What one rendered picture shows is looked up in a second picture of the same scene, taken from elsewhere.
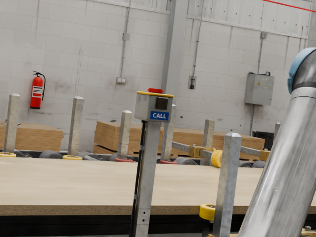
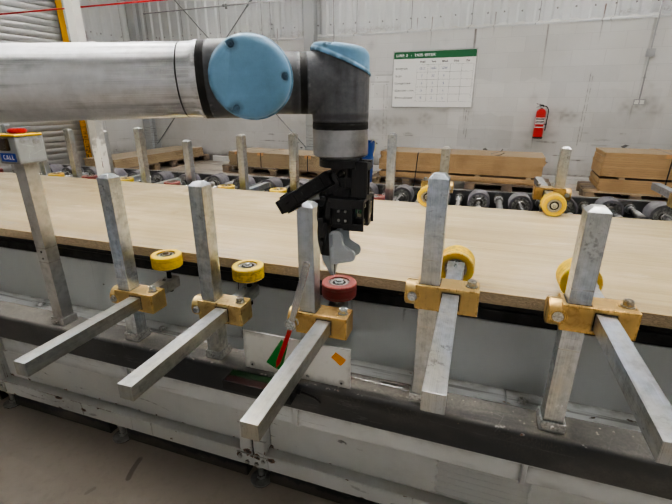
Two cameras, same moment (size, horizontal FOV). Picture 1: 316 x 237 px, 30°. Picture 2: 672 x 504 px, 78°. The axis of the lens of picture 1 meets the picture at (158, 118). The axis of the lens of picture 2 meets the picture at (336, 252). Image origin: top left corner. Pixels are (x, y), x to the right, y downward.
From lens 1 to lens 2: 1.88 m
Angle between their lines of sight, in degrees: 50
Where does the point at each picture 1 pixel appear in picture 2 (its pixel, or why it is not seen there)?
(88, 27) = (601, 50)
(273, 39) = not seen: outside the picture
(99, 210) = (81, 243)
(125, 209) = (101, 245)
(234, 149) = (104, 193)
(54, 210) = not seen: hidden behind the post
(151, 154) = (26, 196)
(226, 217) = (119, 268)
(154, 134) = (22, 176)
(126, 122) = not seen: hidden behind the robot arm
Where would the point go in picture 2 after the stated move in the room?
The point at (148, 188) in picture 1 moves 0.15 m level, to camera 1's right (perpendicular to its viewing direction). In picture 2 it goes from (36, 229) to (45, 243)
